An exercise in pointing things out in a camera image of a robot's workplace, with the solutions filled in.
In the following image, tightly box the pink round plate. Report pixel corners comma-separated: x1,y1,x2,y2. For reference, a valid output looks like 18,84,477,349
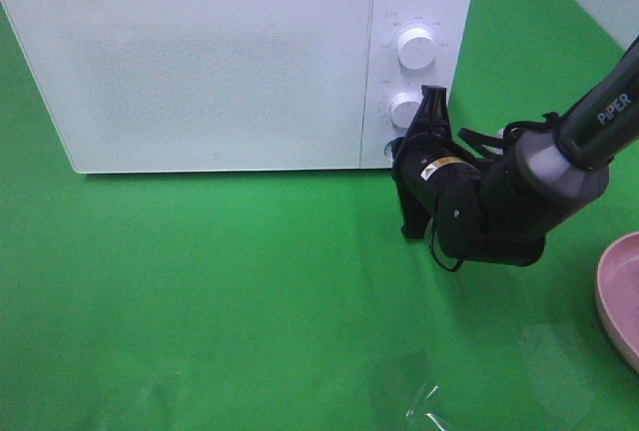
595,231,638,372

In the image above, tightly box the lower white microwave knob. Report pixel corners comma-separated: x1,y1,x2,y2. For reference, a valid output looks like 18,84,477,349
389,92,422,129

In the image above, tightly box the clear tape patch on table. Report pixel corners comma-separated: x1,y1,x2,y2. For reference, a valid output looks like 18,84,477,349
402,383,447,431

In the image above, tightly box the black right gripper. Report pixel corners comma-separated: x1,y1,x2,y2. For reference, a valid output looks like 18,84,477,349
391,85,494,261

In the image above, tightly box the white microwave knob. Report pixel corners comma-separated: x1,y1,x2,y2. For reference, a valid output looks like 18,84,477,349
396,26,437,71
389,92,422,129

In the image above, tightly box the upper white microwave knob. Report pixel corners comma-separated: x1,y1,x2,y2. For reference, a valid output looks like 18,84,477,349
396,26,437,71

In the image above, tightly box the round door release button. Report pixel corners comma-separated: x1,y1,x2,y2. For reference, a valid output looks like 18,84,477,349
384,138,401,161

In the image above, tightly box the white microwave oven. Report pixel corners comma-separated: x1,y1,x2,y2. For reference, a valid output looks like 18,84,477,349
1,0,471,174

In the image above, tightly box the white microwave door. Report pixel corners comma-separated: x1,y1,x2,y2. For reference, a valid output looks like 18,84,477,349
2,0,370,174

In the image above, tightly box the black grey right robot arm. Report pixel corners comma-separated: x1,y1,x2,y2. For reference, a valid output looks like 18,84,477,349
391,44,638,271

